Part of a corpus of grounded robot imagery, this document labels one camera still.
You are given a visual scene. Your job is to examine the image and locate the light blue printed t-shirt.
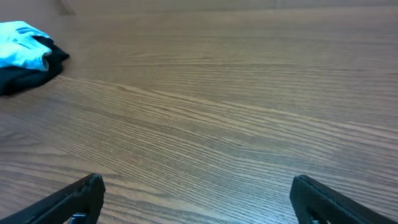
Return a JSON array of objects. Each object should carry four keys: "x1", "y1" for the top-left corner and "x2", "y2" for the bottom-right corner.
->
[{"x1": 1, "y1": 21, "x2": 53, "y2": 71}]

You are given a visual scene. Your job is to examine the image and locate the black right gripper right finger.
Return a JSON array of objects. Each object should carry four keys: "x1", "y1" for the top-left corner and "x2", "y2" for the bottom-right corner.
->
[{"x1": 290, "y1": 175, "x2": 397, "y2": 224}]

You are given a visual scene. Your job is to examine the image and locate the black folded garment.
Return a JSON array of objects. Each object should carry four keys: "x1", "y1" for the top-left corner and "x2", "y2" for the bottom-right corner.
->
[{"x1": 1, "y1": 36, "x2": 70, "y2": 96}]

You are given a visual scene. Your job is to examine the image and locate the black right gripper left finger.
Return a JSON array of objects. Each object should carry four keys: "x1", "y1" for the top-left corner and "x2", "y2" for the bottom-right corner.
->
[{"x1": 1, "y1": 174, "x2": 106, "y2": 224}]

